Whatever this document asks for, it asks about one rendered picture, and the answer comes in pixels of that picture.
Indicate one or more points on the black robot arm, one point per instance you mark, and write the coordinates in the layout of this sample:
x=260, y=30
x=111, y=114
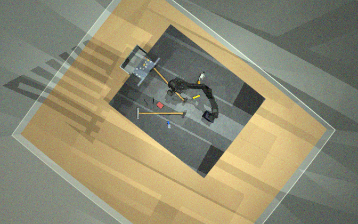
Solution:
x=208, y=92

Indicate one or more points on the red rectangular block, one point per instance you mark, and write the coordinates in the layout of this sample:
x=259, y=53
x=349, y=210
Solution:
x=160, y=105

